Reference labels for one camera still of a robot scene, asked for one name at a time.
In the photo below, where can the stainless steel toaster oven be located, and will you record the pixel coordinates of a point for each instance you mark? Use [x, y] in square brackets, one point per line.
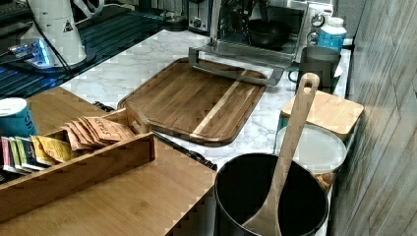
[230, 20]

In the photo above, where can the blue bottle with white cap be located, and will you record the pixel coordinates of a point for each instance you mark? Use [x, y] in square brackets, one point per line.
[332, 34]

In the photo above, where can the oven door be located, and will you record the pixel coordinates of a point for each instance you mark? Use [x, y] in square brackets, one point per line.
[278, 62]

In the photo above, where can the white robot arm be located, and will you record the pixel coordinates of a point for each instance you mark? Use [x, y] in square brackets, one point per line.
[53, 39]

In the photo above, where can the black bowl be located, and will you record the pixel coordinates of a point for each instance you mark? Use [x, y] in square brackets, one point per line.
[268, 34]

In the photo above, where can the glass jar with white lid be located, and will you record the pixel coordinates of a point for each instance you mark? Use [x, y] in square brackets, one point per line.
[321, 152]

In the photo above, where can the grey mug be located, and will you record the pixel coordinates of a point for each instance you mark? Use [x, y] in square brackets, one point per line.
[321, 61]

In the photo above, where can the wooden spatula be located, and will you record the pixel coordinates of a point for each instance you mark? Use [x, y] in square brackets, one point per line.
[265, 221]

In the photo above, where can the blue spice shaker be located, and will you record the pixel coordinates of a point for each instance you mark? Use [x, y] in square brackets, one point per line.
[15, 118]

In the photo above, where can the wooden cutting board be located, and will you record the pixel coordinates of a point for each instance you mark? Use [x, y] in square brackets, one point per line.
[193, 105]

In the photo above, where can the wooden tea bag box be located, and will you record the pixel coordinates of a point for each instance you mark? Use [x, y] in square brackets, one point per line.
[40, 188]

